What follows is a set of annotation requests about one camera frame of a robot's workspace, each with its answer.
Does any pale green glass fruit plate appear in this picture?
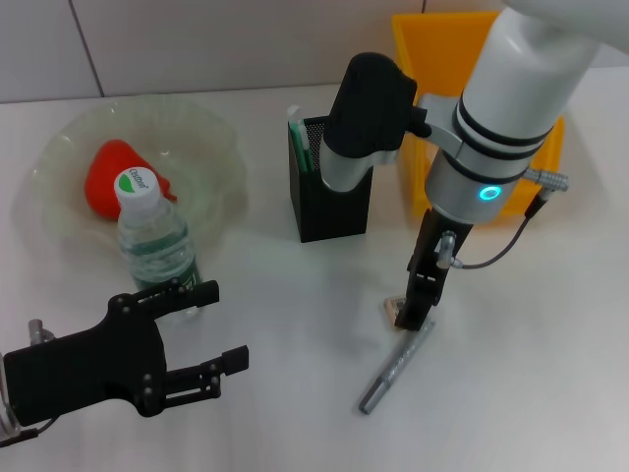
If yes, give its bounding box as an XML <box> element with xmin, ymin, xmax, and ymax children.
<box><xmin>17</xmin><ymin>96</ymin><xmax>251</xmax><ymax>250</ymax></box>

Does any yellow plastic bin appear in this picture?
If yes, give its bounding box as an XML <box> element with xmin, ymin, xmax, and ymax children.
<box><xmin>391</xmin><ymin>12</ymin><xmax>565</xmax><ymax>225</ymax></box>

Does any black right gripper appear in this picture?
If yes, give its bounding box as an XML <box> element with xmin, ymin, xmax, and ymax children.
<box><xmin>393</xmin><ymin>208</ymin><xmax>474</xmax><ymax>332</ymax></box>

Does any red-orange orange fruit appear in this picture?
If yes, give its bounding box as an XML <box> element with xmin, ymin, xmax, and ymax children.
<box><xmin>83</xmin><ymin>139</ymin><xmax>179</xmax><ymax>220</ymax></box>

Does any left gripper cable with plug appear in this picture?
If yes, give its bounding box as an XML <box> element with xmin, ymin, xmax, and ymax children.
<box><xmin>0</xmin><ymin>319</ymin><xmax>55</xmax><ymax>446</ymax></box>

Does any beige eraser with barcode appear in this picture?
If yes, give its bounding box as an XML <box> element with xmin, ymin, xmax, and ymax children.
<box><xmin>381</xmin><ymin>296</ymin><xmax>407</xmax><ymax>321</ymax></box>

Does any right wrist camera housing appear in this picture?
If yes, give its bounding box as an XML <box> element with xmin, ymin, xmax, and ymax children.
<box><xmin>319</xmin><ymin>52</ymin><xmax>432</xmax><ymax>193</ymax></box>

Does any grey marker pen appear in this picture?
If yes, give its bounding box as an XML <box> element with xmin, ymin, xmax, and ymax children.
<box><xmin>357</xmin><ymin>319</ymin><xmax>437</xmax><ymax>415</ymax></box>

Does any black mesh pen holder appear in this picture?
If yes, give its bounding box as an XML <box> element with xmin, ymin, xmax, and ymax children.
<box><xmin>287</xmin><ymin>115</ymin><xmax>373</xmax><ymax>244</ymax></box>

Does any clear green-label water bottle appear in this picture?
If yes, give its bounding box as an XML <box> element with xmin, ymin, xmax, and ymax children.
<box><xmin>113</xmin><ymin>168</ymin><xmax>205</xmax><ymax>324</ymax></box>

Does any right gripper cable with plugs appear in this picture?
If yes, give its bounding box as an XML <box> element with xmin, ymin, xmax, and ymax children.
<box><xmin>436</xmin><ymin>166</ymin><xmax>570</xmax><ymax>270</ymax></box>

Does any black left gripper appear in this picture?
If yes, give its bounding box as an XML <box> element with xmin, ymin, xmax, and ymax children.
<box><xmin>2</xmin><ymin>279</ymin><xmax>221</xmax><ymax>427</ymax></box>

